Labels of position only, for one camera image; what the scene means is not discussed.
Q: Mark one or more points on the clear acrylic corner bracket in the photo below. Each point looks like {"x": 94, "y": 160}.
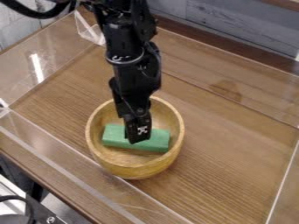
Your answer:
{"x": 89, "y": 32}

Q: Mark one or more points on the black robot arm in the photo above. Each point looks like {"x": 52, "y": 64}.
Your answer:
{"x": 129, "y": 28}

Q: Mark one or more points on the clear acrylic tray wall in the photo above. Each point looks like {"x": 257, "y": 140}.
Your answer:
{"x": 69, "y": 171}

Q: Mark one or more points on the green rectangular block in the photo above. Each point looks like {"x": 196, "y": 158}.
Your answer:
{"x": 114, "y": 138}

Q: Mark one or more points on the brown wooden bowl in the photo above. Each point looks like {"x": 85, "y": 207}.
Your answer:
{"x": 133, "y": 161}

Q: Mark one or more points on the black metal table frame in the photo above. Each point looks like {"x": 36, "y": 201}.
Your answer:
{"x": 28, "y": 203}

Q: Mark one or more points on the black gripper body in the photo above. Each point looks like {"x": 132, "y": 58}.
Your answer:
{"x": 138, "y": 79}

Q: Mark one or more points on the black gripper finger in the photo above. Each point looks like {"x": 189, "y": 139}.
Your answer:
{"x": 138, "y": 128}

